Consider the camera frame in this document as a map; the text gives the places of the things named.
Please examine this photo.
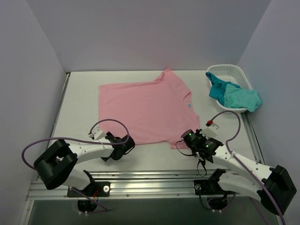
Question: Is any pink t shirt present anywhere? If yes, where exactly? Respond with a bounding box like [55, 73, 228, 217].
[98, 68, 200, 149]

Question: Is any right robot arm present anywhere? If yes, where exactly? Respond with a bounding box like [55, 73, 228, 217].
[181, 129, 297, 216]

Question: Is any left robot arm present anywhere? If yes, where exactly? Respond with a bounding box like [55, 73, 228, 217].
[34, 132, 135, 196]

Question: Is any teal t shirt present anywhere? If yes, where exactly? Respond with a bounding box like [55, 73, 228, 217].
[206, 72, 262, 112]

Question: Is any white plastic basket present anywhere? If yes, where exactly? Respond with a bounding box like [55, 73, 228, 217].
[207, 64, 252, 114]

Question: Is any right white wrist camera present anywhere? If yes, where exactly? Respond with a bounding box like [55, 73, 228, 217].
[202, 120, 220, 138]

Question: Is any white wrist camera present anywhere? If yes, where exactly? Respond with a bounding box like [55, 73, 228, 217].
[88, 126, 106, 140]
[202, 120, 220, 138]

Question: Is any right black cable loop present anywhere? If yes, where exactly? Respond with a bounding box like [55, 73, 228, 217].
[175, 139, 208, 177]

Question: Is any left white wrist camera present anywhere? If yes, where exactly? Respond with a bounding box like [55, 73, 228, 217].
[88, 126, 106, 140]

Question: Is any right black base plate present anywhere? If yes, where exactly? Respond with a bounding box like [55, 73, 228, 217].
[193, 179, 234, 195]

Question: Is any aluminium mounting rail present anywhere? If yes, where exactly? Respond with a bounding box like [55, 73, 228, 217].
[25, 170, 249, 201]

